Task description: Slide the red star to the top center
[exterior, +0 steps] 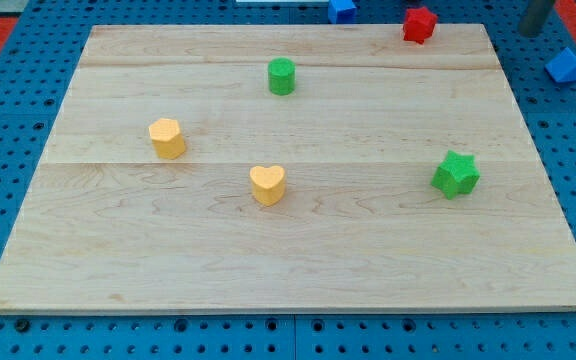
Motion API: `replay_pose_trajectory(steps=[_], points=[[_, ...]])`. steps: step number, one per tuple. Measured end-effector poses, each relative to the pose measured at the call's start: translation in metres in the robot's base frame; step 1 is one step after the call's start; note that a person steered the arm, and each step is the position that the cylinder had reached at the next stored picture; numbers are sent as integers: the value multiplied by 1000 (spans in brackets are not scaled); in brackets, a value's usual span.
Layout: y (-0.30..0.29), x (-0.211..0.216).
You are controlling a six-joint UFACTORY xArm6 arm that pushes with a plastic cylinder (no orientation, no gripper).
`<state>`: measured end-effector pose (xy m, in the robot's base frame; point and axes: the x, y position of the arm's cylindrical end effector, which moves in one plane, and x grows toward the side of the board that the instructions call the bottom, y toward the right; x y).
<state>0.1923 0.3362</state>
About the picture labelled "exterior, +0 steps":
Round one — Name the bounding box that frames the green star block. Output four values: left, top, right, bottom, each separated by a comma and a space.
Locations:
430, 150, 480, 199

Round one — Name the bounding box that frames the blue cube block top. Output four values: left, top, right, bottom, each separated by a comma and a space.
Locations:
327, 0, 357, 24

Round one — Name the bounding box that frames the red star block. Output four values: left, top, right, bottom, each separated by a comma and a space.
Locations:
402, 7, 439, 44

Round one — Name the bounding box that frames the yellow heart block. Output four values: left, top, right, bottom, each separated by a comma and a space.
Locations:
249, 165, 286, 206

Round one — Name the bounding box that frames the green cylinder block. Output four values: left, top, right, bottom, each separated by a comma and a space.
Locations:
267, 57, 296, 96

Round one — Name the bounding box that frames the yellow hexagon block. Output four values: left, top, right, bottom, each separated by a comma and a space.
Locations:
148, 118, 186, 160

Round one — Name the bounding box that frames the wooden board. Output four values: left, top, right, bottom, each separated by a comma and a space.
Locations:
0, 24, 576, 315

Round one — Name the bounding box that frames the grey cylindrical robot tool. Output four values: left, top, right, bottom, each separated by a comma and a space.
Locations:
517, 0, 556, 38

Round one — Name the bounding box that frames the blue block right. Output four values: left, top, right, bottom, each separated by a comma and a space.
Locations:
544, 47, 576, 83

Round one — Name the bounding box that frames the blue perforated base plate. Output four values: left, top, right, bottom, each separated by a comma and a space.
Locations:
0, 0, 576, 359

